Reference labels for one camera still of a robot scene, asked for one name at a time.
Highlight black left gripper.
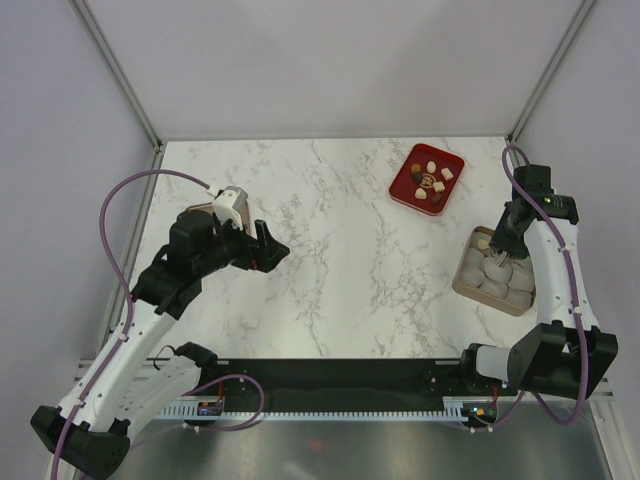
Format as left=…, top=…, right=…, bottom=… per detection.
left=195, top=212, right=289, bottom=277

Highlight steel tongs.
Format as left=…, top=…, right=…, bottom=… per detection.
left=492, top=250, right=508, bottom=267

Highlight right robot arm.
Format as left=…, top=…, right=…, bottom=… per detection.
left=456, top=196, right=618, bottom=402

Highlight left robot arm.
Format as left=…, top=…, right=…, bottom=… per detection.
left=31, top=209, right=290, bottom=479

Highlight beige chocolate box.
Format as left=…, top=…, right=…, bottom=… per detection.
left=452, top=226, right=536, bottom=317

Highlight white paper cup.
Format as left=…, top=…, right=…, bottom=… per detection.
left=483, top=257, right=513, bottom=284
left=462, top=248, right=486, bottom=273

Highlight beige box lid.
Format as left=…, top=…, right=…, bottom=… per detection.
left=184, top=203, right=251, bottom=233

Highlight red square tray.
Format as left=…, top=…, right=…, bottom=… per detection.
left=389, top=143, right=465, bottom=216

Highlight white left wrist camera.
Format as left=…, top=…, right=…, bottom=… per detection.
left=207, top=186, right=249, bottom=231

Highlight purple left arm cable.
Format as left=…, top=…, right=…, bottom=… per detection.
left=49, top=169, right=214, bottom=479

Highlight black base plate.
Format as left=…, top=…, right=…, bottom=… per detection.
left=198, top=358, right=517, bottom=412

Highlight white cable duct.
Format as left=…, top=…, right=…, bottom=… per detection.
left=156, top=398, right=495, bottom=423

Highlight aluminium frame right post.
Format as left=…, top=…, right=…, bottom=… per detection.
left=505, top=0, right=600, bottom=143

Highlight aluminium frame post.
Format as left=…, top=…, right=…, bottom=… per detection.
left=69, top=0, right=163, bottom=152
left=505, top=0, right=600, bottom=143

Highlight aluminium frame left post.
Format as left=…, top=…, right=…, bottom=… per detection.
left=69, top=0, right=163, bottom=152

